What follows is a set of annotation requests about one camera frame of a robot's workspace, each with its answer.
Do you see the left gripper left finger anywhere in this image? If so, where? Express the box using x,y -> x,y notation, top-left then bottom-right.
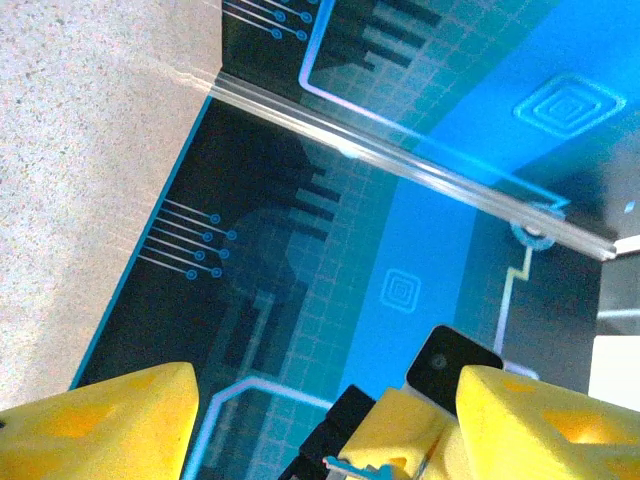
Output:
0,362 -> 199,480

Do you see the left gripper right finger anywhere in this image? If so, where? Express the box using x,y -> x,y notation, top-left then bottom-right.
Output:
454,364 -> 640,480

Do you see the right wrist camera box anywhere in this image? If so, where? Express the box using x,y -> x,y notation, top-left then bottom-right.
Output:
406,324 -> 505,417

